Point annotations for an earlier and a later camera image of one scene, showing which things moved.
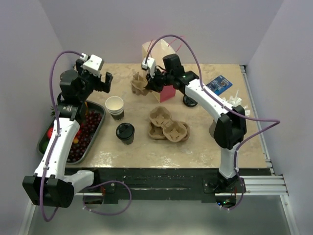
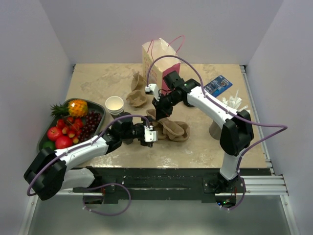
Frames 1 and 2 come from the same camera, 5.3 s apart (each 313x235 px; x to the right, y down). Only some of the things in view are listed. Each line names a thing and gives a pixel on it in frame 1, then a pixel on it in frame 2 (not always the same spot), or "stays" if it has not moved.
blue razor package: [219, 84] stays
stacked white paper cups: [114, 105] stays
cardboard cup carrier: [138, 83] -> [137, 98]
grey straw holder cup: [212, 128] stays
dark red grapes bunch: [90, 125] stays
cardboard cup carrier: [162, 127] stays
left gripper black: [101, 86] -> [150, 144]
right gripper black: [152, 83] -> [162, 111]
